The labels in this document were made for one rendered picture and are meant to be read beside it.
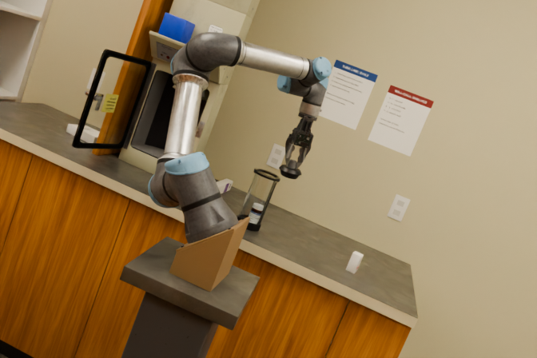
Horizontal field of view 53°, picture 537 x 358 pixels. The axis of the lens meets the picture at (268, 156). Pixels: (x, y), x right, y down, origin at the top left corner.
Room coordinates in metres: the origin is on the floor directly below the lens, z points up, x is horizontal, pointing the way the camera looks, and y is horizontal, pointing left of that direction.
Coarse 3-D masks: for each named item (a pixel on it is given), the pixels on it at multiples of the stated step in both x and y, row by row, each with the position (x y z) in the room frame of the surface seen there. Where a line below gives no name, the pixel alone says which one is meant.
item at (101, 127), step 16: (112, 64) 2.07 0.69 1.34; (128, 64) 2.16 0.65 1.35; (112, 80) 2.10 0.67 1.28; (128, 80) 2.19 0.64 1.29; (96, 96) 2.04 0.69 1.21; (112, 96) 2.13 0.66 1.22; (128, 96) 2.22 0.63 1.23; (96, 112) 2.07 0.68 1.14; (112, 112) 2.16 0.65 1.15; (128, 112) 2.25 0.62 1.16; (96, 128) 2.10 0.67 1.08; (112, 128) 2.19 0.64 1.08
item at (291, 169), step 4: (292, 160) 2.07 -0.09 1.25; (292, 164) 2.06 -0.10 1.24; (280, 168) 2.05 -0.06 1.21; (284, 168) 2.04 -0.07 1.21; (288, 168) 2.05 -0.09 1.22; (292, 168) 2.06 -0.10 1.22; (280, 172) 2.06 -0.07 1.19; (284, 172) 2.04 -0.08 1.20; (288, 172) 2.03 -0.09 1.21; (292, 172) 2.03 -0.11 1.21; (296, 172) 2.04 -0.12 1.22; (300, 172) 2.06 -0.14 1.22; (284, 176) 2.04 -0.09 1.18; (288, 176) 2.04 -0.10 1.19; (292, 176) 2.04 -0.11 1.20; (296, 176) 2.05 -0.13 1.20
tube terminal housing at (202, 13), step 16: (176, 0) 2.31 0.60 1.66; (192, 0) 2.30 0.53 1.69; (208, 0) 2.29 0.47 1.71; (192, 16) 2.30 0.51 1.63; (208, 16) 2.28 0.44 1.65; (224, 16) 2.27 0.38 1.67; (240, 16) 2.26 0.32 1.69; (224, 32) 2.27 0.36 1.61; (240, 32) 2.26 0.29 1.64; (160, 64) 2.31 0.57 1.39; (224, 80) 2.29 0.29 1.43; (224, 96) 2.36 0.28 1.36; (208, 112) 2.26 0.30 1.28; (208, 128) 2.31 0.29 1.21; (144, 144) 2.44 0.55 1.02; (128, 160) 2.31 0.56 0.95; (144, 160) 2.29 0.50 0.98
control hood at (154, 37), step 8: (152, 32) 2.20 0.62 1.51; (152, 40) 2.22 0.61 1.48; (160, 40) 2.20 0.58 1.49; (168, 40) 2.19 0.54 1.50; (152, 48) 2.25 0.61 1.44; (176, 48) 2.20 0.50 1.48; (152, 56) 2.29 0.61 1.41; (216, 72) 2.20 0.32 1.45; (224, 72) 2.25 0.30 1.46; (216, 80) 2.23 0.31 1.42
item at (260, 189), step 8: (256, 168) 2.08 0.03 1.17; (256, 176) 2.04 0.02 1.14; (272, 176) 2.10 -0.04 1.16; (256, 184) 2.03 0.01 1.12; (264, 184) 2.02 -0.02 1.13; (272, 184) 2.04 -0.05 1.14; (248, 192) 2.06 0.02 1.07; (256, 192) 2.03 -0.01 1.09; (264, 192) 2.03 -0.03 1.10; (248, 200) 2.04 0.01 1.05; (256, 200) 2.02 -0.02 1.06; (264, 200) 2.03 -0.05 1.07; (248, 208) 2.03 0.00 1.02; (256, 208) 2.03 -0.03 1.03; (264, 208) 2.04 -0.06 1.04; (240, 216) 2.05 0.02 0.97; (248, 216) 2.03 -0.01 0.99; (256, 216) 2.03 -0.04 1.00
